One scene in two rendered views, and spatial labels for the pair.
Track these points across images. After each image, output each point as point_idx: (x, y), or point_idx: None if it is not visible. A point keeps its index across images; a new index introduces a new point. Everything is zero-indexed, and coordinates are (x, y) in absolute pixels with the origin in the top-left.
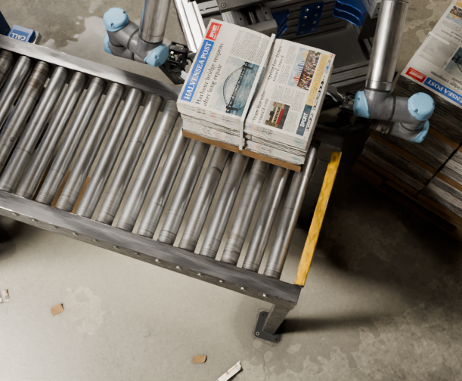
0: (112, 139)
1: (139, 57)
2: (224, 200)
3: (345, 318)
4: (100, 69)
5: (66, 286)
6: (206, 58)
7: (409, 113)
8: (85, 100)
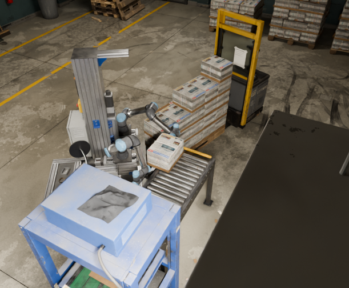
0: (165, 188)
1: (147, 172)
2: (188, 167)
3: (207, 184)
4: None
5: (187, 258)
6: (158, 152)
7: (177, 128)
8: (151, 192)
